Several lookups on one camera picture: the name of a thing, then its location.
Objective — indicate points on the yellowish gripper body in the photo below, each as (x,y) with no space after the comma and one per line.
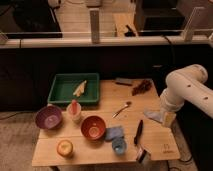
(168,119)

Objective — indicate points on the grey-blue towel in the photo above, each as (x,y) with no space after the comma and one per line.
(156,116)

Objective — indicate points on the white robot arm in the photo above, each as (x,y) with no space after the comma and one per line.
(185,84)

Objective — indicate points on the red bowl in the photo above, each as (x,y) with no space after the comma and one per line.
(93,128)

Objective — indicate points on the purple bowl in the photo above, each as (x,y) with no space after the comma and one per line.
(48,117)

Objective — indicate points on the dark red grapes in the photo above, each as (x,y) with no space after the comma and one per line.
(143,87)

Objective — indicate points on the metal spoon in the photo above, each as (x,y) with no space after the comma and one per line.
(127,104)

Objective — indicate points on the blue cup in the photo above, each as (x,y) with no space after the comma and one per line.
(119,146)

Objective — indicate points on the blue cloth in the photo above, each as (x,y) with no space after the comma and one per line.
(114,132)

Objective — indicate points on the dark grey sponge block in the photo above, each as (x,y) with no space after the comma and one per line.
(123,81)

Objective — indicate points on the black object on shelf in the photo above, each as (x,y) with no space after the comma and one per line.
(129,32)

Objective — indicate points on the white cup with red item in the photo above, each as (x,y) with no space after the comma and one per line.
(74,110)

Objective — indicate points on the yellow apple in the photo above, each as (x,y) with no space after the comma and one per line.
(65,148)

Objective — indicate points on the green plastic tray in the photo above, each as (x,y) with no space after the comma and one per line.
(64,86)

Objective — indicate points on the white angled bracket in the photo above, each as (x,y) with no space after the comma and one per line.
(191,27)

